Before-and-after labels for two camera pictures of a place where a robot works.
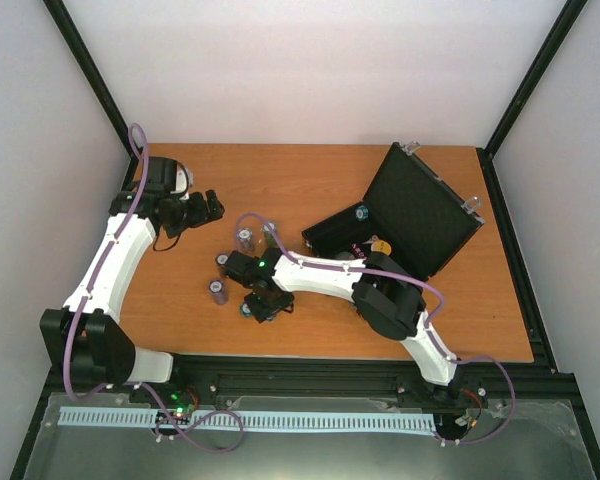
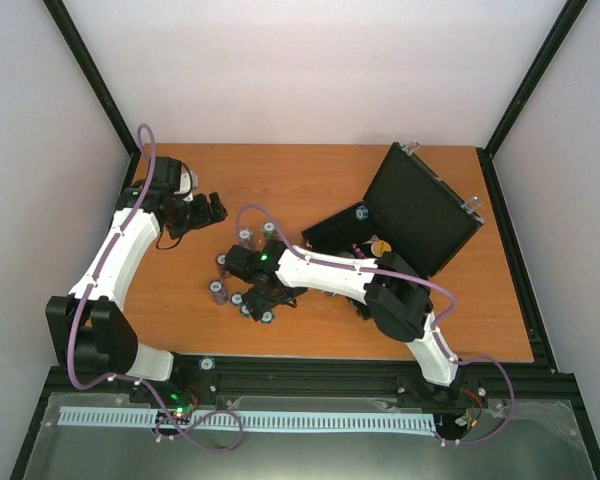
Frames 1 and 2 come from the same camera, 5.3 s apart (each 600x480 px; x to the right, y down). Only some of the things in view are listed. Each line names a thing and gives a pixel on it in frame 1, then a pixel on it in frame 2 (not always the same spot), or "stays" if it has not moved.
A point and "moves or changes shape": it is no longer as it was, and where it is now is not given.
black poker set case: (415, 212) stays
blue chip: (245, 310) moves or changes shape
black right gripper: (260, 312) stays
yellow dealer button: (381, 246) stays
